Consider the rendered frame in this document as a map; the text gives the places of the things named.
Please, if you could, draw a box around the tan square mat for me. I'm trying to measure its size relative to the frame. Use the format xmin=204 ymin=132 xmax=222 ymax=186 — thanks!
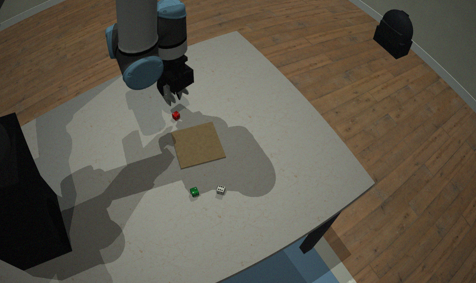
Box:
xmin=171 ymin=122 xmax=226 ymax=169

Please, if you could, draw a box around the white die with black pips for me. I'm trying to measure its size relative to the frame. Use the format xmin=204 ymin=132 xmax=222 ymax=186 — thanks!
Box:
xmin=217 ymin=185 xmax=225 ymax=195

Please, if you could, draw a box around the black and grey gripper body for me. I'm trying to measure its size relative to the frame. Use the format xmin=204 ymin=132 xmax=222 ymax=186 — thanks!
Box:
xmin=161 ymin=55 xmax=194 ymax=95

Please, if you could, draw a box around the red die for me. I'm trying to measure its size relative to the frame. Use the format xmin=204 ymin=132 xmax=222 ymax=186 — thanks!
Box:
xmin=172 ymin=111 xmax=180 ymax=121

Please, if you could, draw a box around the green die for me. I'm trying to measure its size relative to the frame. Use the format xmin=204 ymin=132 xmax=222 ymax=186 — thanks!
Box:
xmin=190 ymin=187 xmax=199 ymax=197

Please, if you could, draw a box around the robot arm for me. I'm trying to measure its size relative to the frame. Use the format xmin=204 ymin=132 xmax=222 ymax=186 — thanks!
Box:
xmin=0 ymin=0 xmax=187 ymax=173

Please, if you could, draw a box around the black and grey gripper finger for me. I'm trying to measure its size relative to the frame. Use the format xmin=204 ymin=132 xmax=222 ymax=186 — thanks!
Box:
xmin=176 ymin=88 xmax=189 ymax=100
xmin=157 ymin=77 xmax=176 ymax=106

